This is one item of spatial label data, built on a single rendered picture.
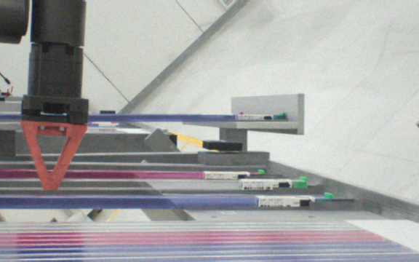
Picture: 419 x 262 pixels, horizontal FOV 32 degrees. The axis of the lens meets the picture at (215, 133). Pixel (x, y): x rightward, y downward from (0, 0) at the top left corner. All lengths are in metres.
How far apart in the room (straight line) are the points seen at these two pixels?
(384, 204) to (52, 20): 0.38
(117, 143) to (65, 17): 1.03
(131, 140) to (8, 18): 1.05
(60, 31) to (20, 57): 7.63
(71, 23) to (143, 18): 7.77
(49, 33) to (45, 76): 0.05
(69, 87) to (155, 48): 7.78
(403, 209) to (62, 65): 0.37
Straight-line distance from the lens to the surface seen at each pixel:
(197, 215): 0.68
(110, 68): 8.47
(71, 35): 0.79
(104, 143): 1.78
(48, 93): 0.78
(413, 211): 0.69
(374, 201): 0.75
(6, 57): 8.42
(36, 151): 0.79
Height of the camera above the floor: 1.04
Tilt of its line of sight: 13 degrees down
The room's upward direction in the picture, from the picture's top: 42 degrees counter-clockwise
